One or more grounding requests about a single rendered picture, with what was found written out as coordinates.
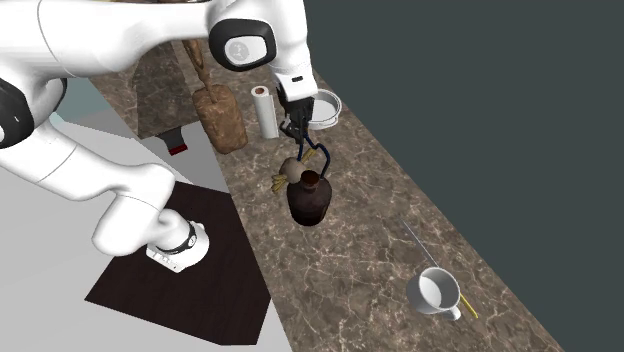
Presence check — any yellow stick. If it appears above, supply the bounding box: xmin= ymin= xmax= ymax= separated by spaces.
xmin=458 ymin=293 xmax=480 ymax=320

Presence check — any thin grey rod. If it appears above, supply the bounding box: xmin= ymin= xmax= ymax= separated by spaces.
xmin=398 ymin=217 xmax=440 ymax=270

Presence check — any black and red object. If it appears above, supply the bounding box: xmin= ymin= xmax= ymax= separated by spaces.
xmin=160 ymin=127 xmax=189 ymax=157

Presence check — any white paper towel roll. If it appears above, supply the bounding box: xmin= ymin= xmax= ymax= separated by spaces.
xmin=250 ymin=85 xmax=281 ymax=142

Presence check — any beige and yellow figure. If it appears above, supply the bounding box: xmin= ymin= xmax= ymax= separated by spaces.
xmin=270 ymin=147 xmax=319 ymax=194

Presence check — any dark robot stand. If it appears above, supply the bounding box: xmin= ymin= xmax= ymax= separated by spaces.
xmin=84 ymin=181 xmax=272 ymax=347

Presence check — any white cup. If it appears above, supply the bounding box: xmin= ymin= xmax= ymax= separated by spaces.
xmin=405 ymin=266 xmax=463 ymax=322

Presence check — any white bowl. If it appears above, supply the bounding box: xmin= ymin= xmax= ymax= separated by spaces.
xmin=306 ymin=89 xmax=343 ymax=132

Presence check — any dark brown jug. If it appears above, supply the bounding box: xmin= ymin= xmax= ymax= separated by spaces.
xmin=285 ymin=169 xmax=334 ymax=228

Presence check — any blue curved cord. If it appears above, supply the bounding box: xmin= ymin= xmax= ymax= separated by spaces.
xmin=296 ymin=131 xmax=332 ymax=180

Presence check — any brown wooden paddle board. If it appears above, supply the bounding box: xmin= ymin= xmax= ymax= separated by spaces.
xmin=181 ymin=39 xmax=249 ymax=156

